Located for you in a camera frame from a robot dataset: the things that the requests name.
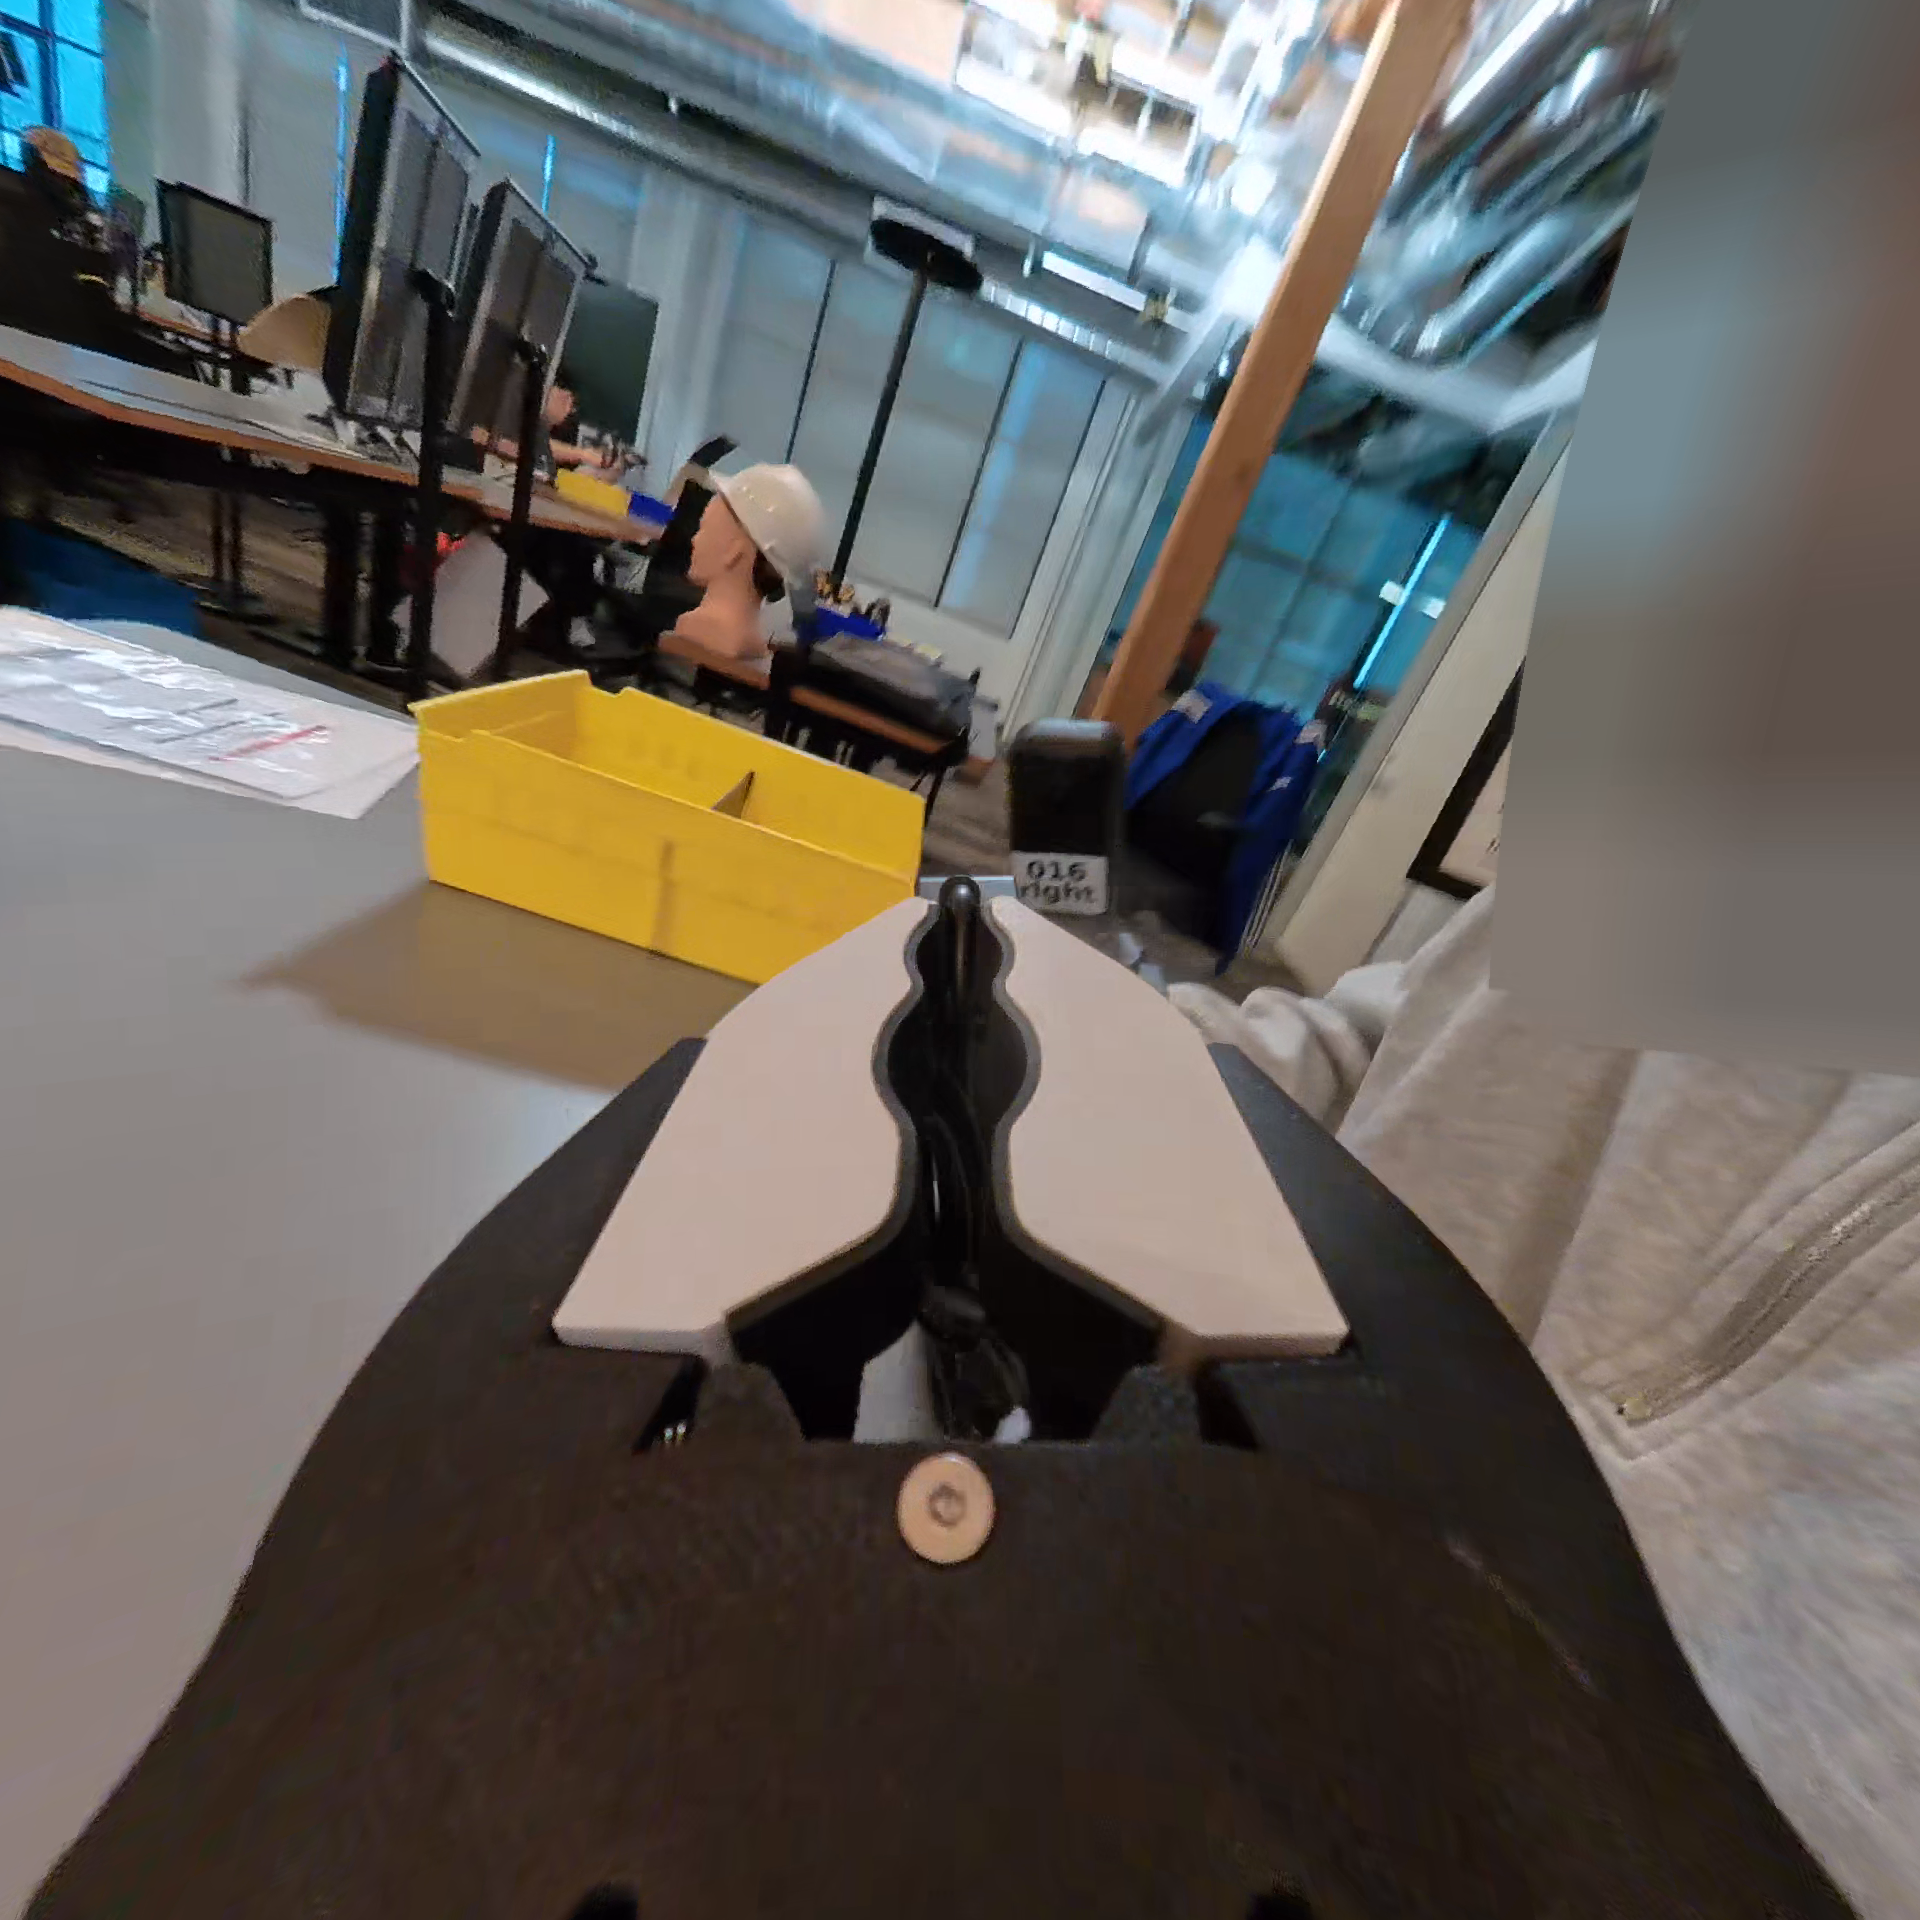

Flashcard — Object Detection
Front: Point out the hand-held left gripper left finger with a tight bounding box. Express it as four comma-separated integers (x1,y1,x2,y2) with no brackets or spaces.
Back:
552,900,941,1358

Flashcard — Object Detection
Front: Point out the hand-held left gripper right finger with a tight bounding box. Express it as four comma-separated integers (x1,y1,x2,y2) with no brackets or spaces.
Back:
983,900,1350,1358

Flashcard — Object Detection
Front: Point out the black usb cable silver plug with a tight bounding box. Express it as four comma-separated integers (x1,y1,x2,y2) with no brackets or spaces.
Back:
908,880,1039,1446

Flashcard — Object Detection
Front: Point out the person's right forearm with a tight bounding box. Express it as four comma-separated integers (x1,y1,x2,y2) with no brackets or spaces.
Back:
1164,932,1442,1142

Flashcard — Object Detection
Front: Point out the grey bag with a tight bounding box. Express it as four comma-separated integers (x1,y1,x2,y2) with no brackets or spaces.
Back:
806,636,981,743

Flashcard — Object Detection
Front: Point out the small wooden desk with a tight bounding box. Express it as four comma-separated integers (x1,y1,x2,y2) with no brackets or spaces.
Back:
657,630,976,821

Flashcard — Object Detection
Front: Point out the yellow plastic bin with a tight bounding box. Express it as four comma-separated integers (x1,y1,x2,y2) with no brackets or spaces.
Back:
411,669,928,988

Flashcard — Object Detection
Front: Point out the black framed picture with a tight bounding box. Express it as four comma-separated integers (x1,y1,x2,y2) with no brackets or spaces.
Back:
1406,667,1525,906

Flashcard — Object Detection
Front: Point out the mannequin head white hard hat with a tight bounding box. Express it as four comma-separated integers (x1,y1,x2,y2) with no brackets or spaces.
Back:
674,462,828,667

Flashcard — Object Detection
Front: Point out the black floor lamp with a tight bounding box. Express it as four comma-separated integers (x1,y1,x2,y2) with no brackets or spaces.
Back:
828,217,985,592

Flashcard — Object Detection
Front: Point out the person's grey sweatshirt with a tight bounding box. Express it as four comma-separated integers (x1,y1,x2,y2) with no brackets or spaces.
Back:
1343,885,1920,1920

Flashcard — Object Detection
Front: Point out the large black monitor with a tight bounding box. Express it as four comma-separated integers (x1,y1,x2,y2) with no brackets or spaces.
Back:
320,54,487,442
446,180,598,450

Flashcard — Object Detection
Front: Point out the clear bag of papers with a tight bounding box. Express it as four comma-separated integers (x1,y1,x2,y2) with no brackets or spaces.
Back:
0,608,421,821

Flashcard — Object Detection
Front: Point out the large blue bin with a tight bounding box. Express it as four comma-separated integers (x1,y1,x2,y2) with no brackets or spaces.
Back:
0,517,206,635

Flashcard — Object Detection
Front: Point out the wood edged long desk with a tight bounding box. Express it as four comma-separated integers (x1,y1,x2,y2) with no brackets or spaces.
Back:
0,324,666,676

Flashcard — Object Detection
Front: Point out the small black monitor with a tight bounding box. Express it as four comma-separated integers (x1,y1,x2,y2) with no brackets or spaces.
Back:
153,180,278,327

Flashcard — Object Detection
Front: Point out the wooden post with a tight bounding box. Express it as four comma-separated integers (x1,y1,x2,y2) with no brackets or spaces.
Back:
1092,0,1476,737

